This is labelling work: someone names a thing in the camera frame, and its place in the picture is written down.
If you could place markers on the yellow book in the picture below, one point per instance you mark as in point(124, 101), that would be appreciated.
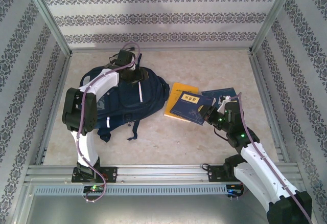
point(173, 96)

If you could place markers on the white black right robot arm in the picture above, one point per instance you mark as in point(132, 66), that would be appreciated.
point(258, 162)

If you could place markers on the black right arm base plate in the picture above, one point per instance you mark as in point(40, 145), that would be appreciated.
point(214, 174)

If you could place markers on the aluminium mounting rail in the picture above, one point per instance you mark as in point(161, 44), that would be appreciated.
point(163, 173)

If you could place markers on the navy notebook with yellow label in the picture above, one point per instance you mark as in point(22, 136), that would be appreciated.
point(219, 92)

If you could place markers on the aluminium frame cross bar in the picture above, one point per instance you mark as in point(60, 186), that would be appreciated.
point(178, 49)

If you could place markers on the navy notebook with palm print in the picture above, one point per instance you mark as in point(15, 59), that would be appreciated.
point(186, 109)

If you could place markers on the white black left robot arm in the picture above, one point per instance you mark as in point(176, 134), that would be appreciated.
point(102, 83)

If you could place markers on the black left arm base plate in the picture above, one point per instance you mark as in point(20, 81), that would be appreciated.
point(111, 174)

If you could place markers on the navy blue backpack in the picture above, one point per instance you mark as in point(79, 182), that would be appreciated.
point(127, 101)

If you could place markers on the aluminium frame post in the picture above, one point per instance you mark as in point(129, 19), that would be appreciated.
point(48, 17)
point(272, 17)

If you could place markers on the aluminium frame side rail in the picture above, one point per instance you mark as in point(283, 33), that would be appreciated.
point(261, 80)
point(65, 73)

